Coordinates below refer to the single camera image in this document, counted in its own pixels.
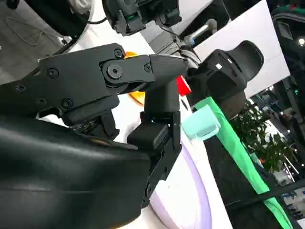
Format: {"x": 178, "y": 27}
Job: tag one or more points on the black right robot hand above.
{"x": 59, "y": 167}

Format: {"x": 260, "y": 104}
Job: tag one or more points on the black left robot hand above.
{"x": 133, "y": 16}

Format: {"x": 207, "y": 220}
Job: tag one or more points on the orange and white toy bread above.
{"x": 137, "y": 96}

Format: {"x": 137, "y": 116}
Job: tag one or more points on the silver bar with blue end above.
{"x": 202, "y": 29}

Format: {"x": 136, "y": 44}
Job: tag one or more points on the small red object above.
{"x": 183, "y": 87}

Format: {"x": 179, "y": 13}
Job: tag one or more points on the black office chair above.
{"x": 226, "y": 78}

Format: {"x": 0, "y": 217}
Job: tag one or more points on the pale green mug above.
{"x": 202, "y": 124}

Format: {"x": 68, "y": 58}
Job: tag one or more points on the lilac plate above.
{"x": 190, "y": 202}

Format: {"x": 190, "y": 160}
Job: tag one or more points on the green potted plant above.
{"x": 269, "y": 143}

